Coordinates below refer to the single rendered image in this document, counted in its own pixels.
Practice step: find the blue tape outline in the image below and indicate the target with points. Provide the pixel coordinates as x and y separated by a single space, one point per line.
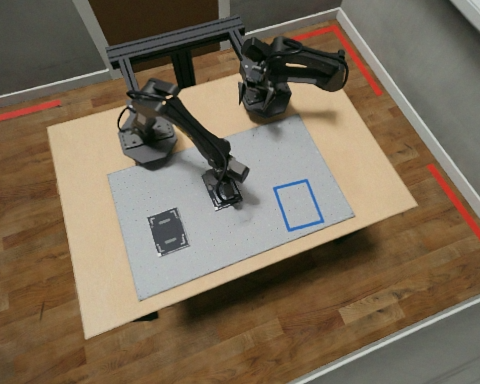
282 210

